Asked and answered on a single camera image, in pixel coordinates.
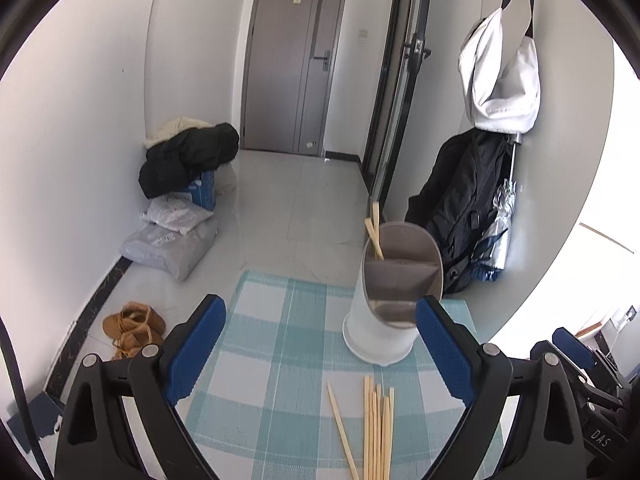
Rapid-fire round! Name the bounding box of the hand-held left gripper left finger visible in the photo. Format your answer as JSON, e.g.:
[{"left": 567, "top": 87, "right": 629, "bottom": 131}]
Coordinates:
[{"left": 54, "top": 294, "right": 227, "bottom": 480}]

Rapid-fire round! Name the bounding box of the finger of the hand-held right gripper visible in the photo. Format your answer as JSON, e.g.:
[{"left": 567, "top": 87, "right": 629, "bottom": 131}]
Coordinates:
[
  {"left": 552, "top": 327, "right": 626, "bottom": 390},
  {"left": 530, "top": 341, "right": 626, "bottom": 413}
]

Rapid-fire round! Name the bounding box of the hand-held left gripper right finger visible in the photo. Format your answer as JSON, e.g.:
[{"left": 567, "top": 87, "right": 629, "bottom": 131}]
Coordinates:
[{"left": 415, "top": 296, "right": 586, "bottom": 480}]

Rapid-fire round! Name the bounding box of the white divided utensil holder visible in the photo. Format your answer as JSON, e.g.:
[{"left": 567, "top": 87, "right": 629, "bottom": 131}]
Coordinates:
[{"left": 342, "top": 221, "right": 445, "bottom": 367}]

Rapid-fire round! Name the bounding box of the pile of wooden chopsticks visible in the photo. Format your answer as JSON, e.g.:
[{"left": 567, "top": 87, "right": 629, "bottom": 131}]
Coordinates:
[{"left": 326, "top": 375, "right": 397, "bottom": 480}]

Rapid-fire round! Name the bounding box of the wooden chopstick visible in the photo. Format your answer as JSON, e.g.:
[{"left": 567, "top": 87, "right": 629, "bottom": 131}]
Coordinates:
[
  {"left": 371, "top": 200, "right": 385, "bottom": 261},
  {"left": 364, "top": 217, "right": 384, "bottom": 261}
]

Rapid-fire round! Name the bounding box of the teal checked tablecloth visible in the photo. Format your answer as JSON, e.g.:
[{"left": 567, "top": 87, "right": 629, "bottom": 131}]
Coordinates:
[{"left": 185, "top": 270, "right": 506, "bottom": 480}]

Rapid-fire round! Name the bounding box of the grey plastic parcel bag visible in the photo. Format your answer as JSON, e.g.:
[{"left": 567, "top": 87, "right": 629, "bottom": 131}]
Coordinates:
[{"left": 121, "top": 217, "right": 219, "bottom": 282}]

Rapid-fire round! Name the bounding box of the white plastic parcel bag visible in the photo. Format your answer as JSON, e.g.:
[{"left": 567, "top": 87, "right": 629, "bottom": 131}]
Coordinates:
[{"left": 141, "top": 194, "right": 215, "bottom": 236}]

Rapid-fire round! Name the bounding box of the black backpack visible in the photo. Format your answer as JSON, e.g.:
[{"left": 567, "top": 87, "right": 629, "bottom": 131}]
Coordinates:
[{"left": 405, "top": 130, "right": 516, "bottom": 295}]

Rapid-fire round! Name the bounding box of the silver folding umbrella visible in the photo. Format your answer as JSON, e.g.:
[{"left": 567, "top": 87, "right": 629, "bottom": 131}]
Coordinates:
[{"left": 470, "top": 132, "right": 524, "bottom": 282}]

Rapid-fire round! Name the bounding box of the blue cardboard box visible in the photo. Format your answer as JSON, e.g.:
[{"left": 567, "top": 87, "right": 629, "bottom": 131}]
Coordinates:
[{"left": 179, "top": 170, "right": 217, "bottom": 210}]

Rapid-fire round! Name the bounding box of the dark blue flat box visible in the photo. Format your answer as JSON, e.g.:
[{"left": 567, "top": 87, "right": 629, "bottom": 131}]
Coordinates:
[{"left": 7, "top": 392, "right": 63, "bottom": 453}]

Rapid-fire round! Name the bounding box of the black jacket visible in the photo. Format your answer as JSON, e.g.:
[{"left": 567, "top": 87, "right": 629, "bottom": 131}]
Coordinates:
[{"left": 139, "top": 122, "right": 241, "bottom": 200}]

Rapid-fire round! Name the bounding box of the cream garment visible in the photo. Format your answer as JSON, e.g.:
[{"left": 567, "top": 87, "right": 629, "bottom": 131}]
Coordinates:
[{"left": 145, "top": 117, "right": 214, "bottom": 150}]

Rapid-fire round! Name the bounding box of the black framed glass door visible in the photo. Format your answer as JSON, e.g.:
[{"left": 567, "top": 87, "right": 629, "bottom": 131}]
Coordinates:
[{"left": 361, "top": 0, "right": 434, "bottom": 202}]

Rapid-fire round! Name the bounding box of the grey entrance door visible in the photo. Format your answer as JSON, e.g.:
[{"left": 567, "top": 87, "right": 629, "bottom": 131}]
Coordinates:
[{"left": 240, "top": 0, "right": 349, "bottom": 157}]

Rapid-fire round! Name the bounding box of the black cable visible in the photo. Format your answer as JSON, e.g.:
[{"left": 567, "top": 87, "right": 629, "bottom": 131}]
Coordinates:
[{"left": 0, "top": 320, "right": 53, "bottom": 480}]

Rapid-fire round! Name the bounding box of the white bag with black strap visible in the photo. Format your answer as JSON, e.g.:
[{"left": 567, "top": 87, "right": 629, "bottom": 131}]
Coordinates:
[{"left": 458, "top": 0, "right": 542, "bottom": 134}]

